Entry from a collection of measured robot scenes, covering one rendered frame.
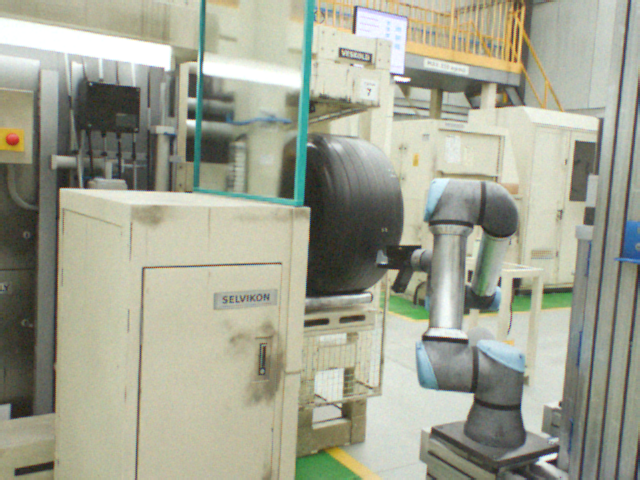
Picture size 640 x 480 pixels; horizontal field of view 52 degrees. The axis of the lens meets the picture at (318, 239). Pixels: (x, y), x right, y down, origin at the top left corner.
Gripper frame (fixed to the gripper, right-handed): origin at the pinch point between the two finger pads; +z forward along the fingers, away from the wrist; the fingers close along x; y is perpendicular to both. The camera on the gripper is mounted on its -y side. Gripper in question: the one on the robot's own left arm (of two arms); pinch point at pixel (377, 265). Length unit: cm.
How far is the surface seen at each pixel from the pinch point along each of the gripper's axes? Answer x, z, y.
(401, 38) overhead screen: -273, 289, 200
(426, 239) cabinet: -341, 328, 9
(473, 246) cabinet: -361, 281, 1
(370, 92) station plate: -28, 37, 70
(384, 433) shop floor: -80, 91, -93
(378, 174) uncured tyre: 0.5, -1.5, 31.2
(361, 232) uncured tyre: 9.8, -3.6, 11.4
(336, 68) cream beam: -10, 36, 77
